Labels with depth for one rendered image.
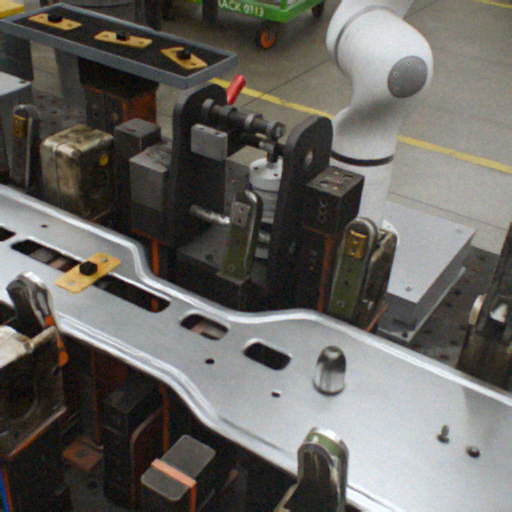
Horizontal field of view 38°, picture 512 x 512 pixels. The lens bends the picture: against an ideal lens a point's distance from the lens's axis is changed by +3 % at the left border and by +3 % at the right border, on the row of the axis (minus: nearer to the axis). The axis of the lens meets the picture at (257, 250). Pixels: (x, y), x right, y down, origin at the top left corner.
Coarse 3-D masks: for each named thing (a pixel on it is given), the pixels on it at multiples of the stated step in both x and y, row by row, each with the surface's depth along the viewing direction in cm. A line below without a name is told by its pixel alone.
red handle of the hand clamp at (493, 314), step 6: (498, 300) 81; (504, 300) 81; (510, 300) 81; (498, 306) 81; (504, 306) 81; (510, 306) 81; (492, 312) 81; (498, 312) 80; (504, 312) 80; (510, 312) 81; (492, 318) 81; (498, 318) 80; (504, 318) 80; (498, 324) 81; (504, 324) 80
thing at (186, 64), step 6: (174, 48) 116; (180, 48) 117; (168, 54) 114; (174, 54) 114; (180, 54) 112; (186, 54) 112; (174, 60) 112; (180, 60) 112; (186, 60) 112; (192, 60) 113; (198, 60) 113; (180, 66) 111; (186, 66) 110; (192, 66) 111; (198, 66) 111; (204, 66) 111
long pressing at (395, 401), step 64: (0, 192) 108; (0, 256) 95; (128, 256) 97; (64, 320) 86; (128, 320) 86; (256, 320) 87; (320, 320) 88; (192, 384) 78; (256, 384) 79; (384, 384) 80; (448, 384) 81; (256, 448) 72; (384, 448) 73; (448, 448) 73
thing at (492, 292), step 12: (504, 240) 77; (504, 252) 77; (504, 264) 78; (492, 276) 79; (504, 276) 79; (492, 288) 79; (504, 288) 80; (492, 300) 80; (480, 324) 81; (504, 336) 80
